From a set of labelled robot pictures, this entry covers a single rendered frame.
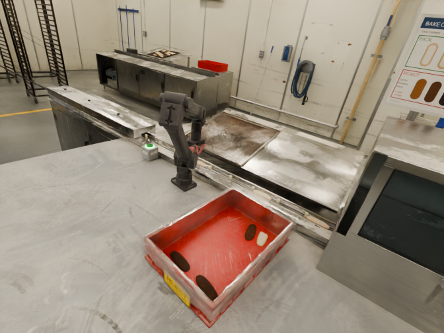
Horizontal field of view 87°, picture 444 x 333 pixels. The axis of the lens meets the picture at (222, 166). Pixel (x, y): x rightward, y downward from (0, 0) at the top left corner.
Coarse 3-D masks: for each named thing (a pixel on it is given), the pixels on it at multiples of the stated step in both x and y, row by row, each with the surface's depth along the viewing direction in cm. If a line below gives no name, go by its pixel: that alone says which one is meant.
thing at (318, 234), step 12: (48, 96) 212; (72, 108) 191; (96, 120) 173; (120, 132) 159; (144, 144) 147; (156, 144) 148; (168, 156) 137; (204, 168) 129; (204, 180) 125; (216, 180) 120; (228, 180) 122; (252, 192) 115; (276, 204) 109; (288, 216) 103; (300, 216) 104; (300, 228) 99; (312, 228) 98; (324, 240) 94
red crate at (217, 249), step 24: (216, 216) 103; (240, 216) 105; (192, 240) 89; (216, 240) 91; (240, 240) 92; (288, 240) 95; (192, 264) 80; (216, 264) 81; (240, 264) 83; (216, 288) 74
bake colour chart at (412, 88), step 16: (432, 16) 114; (416, 32) 120; (432, 32) 116; (416, 48) 121; (432, 48) 118; (400, 64) 128; (416, 64) 123; (432, 64) 119; (400, 80) 129; (416, 80) 125; (432, 80) 121; (400, 96) 132; (416, 96) 127; (432, 96) 123; (432, 112) 125
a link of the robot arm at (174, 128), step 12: (168, 96) 82; (180, 96) 82; (168, 108) 82; (180, 108) 81; (168, 120) 83; (180, 120) 83; (168, 132) 88; (180, 132) 90; (180, 144) 96; (180, 156) 107; (192, 156) 111; (192, 168) 116
